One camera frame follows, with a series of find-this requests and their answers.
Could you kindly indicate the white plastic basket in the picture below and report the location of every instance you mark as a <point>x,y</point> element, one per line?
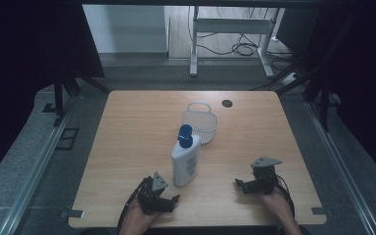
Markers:
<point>202,122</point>

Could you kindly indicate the black curtain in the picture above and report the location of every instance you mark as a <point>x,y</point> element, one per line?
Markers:
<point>23,65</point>
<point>359,65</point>

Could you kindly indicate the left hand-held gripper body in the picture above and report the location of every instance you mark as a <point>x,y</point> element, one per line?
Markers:
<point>158,202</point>

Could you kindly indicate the round black table grommet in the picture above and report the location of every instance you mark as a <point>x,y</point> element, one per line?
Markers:
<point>227,103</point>

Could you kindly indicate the grey table bracket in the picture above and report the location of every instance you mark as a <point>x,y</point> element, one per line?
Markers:
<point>72,214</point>
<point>319,211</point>

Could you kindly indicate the person's right hand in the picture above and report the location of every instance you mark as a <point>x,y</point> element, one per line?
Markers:
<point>279,204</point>

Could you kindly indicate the grey metal floor rail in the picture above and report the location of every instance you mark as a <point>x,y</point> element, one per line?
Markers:
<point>342,163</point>
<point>36,166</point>

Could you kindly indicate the white metal desk frame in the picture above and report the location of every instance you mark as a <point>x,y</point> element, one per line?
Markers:
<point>231,26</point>

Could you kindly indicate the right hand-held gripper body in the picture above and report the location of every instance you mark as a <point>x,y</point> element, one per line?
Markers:
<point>262,182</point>

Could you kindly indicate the white bottle with blue cap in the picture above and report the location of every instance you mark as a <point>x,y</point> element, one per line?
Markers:
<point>185,163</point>

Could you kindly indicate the black metal stand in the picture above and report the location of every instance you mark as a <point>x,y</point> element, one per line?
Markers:
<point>323,107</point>
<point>58,98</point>

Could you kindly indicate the person's left hand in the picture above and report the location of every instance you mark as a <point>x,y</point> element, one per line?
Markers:
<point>137,218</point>

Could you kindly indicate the white power strip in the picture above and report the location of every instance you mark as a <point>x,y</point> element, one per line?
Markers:
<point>290,78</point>

